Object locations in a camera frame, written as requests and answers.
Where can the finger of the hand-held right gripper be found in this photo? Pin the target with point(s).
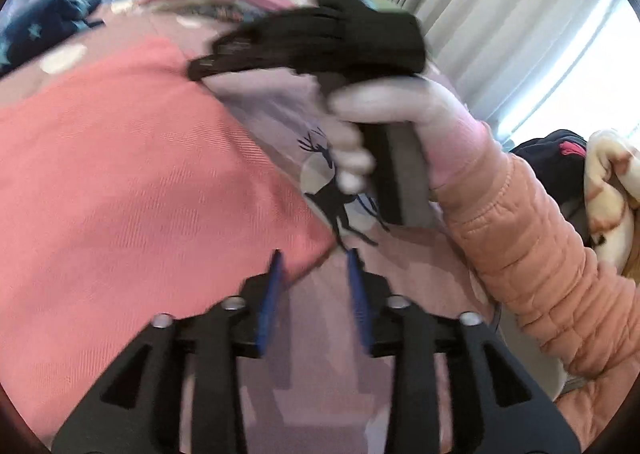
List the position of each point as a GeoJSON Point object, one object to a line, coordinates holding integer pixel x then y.
{"type": "Point", "coordinates": [270, 59]}
{"type": "Point", "coordinates": [285, 31]}

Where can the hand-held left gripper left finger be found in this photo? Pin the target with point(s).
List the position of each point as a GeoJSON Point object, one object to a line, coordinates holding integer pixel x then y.
{"type": "Point", "coordinates": [267, 304]}

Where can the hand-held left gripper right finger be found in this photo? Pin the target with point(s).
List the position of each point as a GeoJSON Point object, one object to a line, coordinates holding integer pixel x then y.
{"type": "Point", "coordinates": [360, 304]}

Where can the pink knit sweater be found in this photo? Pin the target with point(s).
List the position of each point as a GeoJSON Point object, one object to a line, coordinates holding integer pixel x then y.
{"type": "Point", "coordinates": [125, 184]}

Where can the person's right forearm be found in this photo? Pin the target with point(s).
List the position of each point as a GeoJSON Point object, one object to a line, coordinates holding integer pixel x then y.
{"type": "Point", "coordinates": [525, 259]}

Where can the person's right hand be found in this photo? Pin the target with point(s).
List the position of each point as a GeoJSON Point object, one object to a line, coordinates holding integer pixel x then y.
{"type": "Point", "coordinates": [440, 119]}

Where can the mauve polka dot bedspread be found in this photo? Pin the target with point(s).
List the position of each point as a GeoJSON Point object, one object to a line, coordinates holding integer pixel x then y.
{"type": "Point", "coordinates": [310, 384]}

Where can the dark jacket with pink mark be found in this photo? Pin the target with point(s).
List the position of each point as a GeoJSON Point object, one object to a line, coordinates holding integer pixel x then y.
{"type": "Point", "coordinates": [550, 169]}

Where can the white pleated curtain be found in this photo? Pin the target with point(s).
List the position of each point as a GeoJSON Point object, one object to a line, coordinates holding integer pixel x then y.
{"type": "Point", "coordinates": [500, 9]}

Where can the navy star print garment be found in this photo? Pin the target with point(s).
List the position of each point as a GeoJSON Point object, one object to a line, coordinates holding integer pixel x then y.
{"type": "Point", "coordinates": [45, 29]}

